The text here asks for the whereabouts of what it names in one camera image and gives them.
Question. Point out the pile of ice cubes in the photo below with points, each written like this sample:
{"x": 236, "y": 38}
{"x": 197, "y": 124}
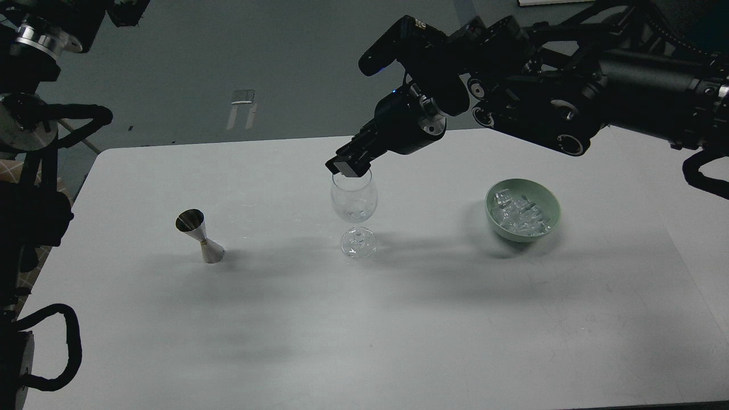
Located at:
{"x": 519, "y": 215}

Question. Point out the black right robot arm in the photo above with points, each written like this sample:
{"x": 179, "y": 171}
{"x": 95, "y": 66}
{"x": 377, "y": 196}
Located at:
{"x": 615, "y": 63}

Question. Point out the green bowl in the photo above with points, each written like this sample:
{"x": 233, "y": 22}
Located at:
{"x": 534, "y": 191}

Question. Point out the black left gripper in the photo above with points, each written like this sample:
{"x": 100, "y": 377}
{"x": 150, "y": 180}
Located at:
{"x": 56, "y": 26}

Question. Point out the steel double jigger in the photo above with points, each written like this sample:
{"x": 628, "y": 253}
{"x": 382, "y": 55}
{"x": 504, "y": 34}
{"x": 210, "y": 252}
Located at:
{"x": 192, "y": 223}

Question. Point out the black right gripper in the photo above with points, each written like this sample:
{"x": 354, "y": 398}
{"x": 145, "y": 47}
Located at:
{"x": 404, "y": 121}

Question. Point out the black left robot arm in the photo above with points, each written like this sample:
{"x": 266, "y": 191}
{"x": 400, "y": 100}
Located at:
{"x": 34, "y": 212}

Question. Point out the clear wine glass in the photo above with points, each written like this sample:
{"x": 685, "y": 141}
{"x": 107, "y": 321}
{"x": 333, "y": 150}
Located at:
{"x": 355, "y": 200}

